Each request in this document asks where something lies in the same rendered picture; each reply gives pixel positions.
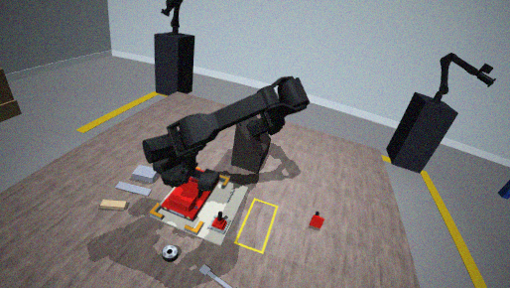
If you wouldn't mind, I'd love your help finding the red cube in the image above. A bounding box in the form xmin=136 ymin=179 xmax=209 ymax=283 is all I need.
xmin=310 ymin=212 xmax=325 ymax=228

